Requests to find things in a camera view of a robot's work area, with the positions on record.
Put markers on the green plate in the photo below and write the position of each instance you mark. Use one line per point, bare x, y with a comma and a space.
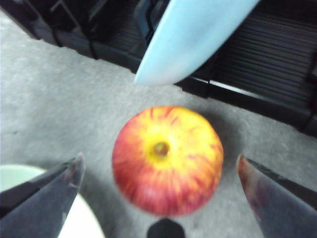
85, 223

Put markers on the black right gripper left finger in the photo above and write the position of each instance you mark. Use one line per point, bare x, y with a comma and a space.
37, 210

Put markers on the red apple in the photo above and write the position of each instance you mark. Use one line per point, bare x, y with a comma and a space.
168, 168

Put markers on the black plate rack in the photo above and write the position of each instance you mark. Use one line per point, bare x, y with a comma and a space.
267, 62

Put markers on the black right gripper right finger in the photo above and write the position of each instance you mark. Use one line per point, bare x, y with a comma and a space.
284, 210

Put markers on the blue plate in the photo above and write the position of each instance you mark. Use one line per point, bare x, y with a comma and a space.
183, 42

